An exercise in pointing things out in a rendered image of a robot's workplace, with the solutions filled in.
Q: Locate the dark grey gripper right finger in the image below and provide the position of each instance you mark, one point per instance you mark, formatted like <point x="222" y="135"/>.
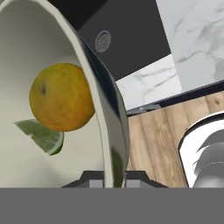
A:
<point x="137" y="178"/>

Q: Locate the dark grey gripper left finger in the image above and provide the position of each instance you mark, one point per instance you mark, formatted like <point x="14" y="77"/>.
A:
<point x="89" y="178"/>

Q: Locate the white bowl with dark outside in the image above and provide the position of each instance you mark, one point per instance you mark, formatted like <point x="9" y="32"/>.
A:
<point x="17" y="73"/>

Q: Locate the green lemon wedge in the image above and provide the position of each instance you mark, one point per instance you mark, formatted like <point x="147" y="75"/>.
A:
<point x="43" y="137"/>

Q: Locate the orange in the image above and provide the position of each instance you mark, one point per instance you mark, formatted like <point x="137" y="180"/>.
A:
<point x="61" y="97"/>

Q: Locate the black sink with round drain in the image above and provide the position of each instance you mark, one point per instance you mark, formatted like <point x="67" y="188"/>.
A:
<point x="134" y="35"/>

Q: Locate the white rounded object, black rim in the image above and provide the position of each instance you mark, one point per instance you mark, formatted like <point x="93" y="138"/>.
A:
<point x="189" y="151"/>

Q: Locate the dark blue cupboard front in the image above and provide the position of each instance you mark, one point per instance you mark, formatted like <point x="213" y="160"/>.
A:
<point x="198" y="92"/>

